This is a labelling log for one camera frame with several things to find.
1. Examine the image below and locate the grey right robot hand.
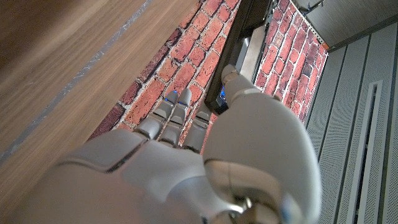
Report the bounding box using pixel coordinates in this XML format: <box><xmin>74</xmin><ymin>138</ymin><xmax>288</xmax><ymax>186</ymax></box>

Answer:
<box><xmin>9</xmin><ymin>64</ymin><xmax>323</xmax><ymax>224</ymax></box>

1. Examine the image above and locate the red brick printed backdrop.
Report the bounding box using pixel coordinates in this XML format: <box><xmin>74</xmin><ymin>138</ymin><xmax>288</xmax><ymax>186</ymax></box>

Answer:
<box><xmin>88</xmin><ymin>0</ymin><xmax>330</xmax><ymax>155</ymax></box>

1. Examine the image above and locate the long ceiling vent slot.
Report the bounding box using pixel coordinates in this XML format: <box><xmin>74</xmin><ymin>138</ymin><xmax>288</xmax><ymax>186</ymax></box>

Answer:
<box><xmin>345</xmin><ymin>80</ymin><xmax>384</xmax><ymax>224</ymax></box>

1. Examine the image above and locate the metal ceiling pipe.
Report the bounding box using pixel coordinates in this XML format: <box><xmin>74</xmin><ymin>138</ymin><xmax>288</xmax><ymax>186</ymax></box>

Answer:
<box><xmin>303</xmin><ymin>0</ymin><xmax>327</xmax><ymax>15</ymax></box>

